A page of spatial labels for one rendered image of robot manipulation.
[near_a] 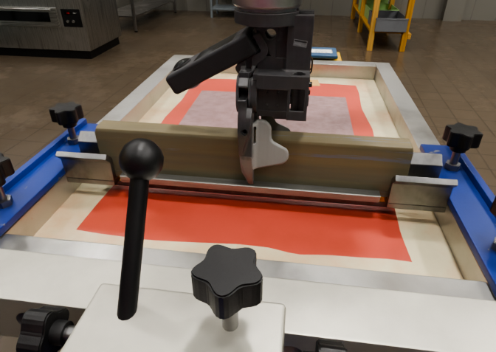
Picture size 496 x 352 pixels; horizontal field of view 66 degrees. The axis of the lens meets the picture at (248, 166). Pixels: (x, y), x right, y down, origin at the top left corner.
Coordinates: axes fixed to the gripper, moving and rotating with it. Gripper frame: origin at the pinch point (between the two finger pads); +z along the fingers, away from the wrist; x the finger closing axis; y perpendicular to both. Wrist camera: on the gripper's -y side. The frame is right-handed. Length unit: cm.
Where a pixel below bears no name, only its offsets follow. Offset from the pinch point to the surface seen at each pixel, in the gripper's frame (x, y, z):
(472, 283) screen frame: -15.5, 23.9, 1.9
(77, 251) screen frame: -16.6, -15.9, 1.9
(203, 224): -6.6, -4.9, 5.4
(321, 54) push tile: 73, 12, 4
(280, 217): -3.7, 4.9, 5.4
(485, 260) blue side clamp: -13.4, 25.5, 0.8
